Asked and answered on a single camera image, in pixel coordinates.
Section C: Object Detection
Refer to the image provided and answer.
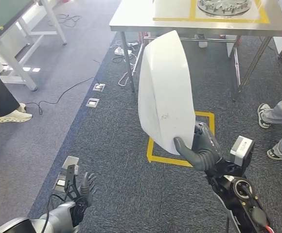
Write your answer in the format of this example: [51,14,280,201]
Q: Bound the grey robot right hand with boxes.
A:
[174,121,223,173]

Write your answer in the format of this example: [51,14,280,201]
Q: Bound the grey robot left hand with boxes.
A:
[79,172,98,207]

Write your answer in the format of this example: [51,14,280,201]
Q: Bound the white curved plastic part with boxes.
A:
[138,30,196,156]

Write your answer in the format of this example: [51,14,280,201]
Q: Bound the steel workbench table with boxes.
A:
[109,0,282,102]

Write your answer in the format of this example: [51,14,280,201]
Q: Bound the metal floor socket box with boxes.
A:
[85,98,100,108]
[92,83,106,93]
[62,156,79,171]
[53,172,70,194]

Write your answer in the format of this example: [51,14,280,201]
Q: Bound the yellow floor tape outline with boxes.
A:
[146,111,215,168]

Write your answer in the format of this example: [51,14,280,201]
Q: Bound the white power strip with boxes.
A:
[114,46,133,56]

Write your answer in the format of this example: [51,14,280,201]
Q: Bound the silver wheel hubcap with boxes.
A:
[197,0,252,17]

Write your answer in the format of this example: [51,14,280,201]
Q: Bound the green table with white legs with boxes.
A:
[0,0,67,92]

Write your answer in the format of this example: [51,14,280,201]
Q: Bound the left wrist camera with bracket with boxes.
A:
[64,164,79,200]

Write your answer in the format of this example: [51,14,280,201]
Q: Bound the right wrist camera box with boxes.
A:
[230,135,255,168]

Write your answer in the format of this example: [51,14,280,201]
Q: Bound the black floor cable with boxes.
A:
[26,59,101,116]

